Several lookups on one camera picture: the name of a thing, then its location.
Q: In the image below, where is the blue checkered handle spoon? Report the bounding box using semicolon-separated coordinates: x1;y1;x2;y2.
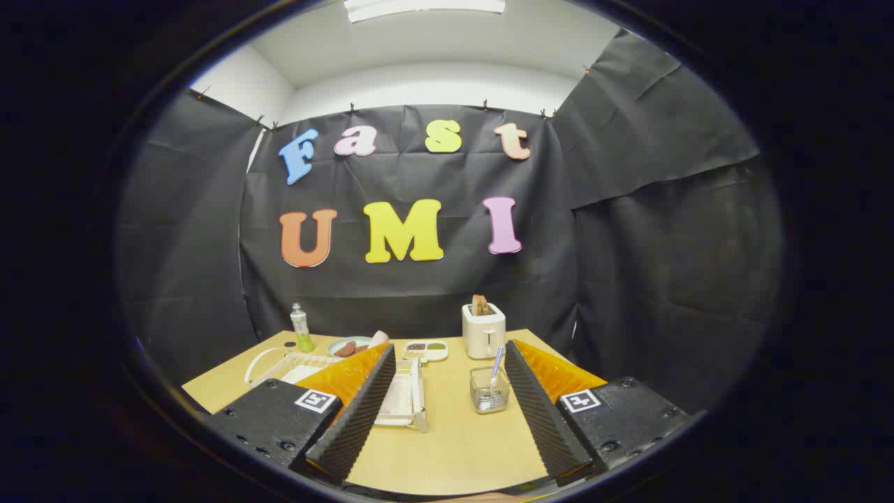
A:
486;347;505;409

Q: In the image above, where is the black backdrop cloth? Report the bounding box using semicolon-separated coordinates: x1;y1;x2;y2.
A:
115;28;783;413

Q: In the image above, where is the ceiling light panel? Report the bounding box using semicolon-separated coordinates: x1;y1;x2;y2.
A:
344;0;506;23

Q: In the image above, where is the green dish soap bottle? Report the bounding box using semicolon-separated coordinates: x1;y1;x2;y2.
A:
291;302;315;353

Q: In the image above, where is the light green bowl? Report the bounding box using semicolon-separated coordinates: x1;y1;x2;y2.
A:
327;336;374;358

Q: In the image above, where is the metal wire basket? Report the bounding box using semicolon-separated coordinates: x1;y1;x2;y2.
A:
469;366;511;414

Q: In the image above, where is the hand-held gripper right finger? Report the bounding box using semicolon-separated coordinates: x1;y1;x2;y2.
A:
504;340;692;488

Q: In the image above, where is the white dish rack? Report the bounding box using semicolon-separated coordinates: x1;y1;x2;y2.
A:
244;347;428;434

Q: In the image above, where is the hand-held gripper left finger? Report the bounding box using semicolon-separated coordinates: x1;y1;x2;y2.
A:
206;342;397;485

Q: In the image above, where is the white sectioned bean tray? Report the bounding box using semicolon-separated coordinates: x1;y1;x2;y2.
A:
402;340;449;363

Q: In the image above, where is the white toaster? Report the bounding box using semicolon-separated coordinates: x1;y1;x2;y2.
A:
462;302;506;360

